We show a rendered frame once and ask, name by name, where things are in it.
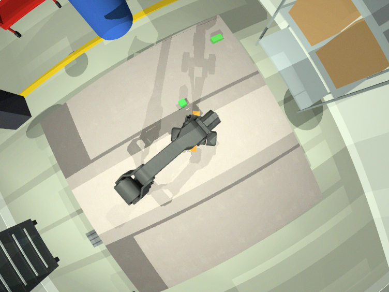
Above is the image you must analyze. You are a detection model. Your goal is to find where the green cube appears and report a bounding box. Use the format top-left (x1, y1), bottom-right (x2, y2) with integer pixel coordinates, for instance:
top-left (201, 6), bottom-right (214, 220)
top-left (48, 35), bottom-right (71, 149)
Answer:
top-left (178, 99), bottom-right (187, 108)

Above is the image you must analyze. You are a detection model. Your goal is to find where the orange bar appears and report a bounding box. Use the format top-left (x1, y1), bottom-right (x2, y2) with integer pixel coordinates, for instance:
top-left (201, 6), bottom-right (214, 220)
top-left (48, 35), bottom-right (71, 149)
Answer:
top-left (189, 111), bottom-right (200, 152)

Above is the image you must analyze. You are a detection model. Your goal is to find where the green rectangular bar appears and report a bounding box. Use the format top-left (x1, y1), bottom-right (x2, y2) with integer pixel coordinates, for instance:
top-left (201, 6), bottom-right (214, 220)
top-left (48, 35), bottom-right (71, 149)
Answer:
top-left (211, 34), bottom-right (223, 43)

